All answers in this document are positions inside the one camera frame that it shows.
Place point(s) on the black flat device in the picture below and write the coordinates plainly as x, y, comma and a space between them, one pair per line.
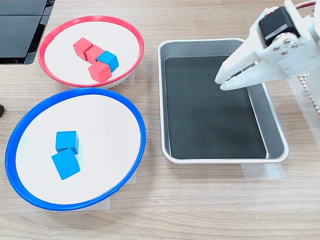
17, 35

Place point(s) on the red cube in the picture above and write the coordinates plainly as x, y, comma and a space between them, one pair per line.
81, 47
92, 53
99, 72

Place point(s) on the steel tray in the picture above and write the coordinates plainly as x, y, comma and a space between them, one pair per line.
275, 130

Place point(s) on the small black object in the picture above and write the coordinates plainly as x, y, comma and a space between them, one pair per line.
1, 110

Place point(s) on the black mat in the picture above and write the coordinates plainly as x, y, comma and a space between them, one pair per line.
212, 120

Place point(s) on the red-rimmed white plate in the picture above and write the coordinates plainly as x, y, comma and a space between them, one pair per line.
62, 70

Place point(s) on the blue cube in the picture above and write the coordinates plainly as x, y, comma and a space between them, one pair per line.
65, 163
108, 60
65, 140

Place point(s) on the clear tape piece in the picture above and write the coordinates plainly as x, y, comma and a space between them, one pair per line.
130, 77
262, 171

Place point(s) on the blue-rimmed white plate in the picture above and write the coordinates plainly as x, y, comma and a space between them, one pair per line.
105, 130

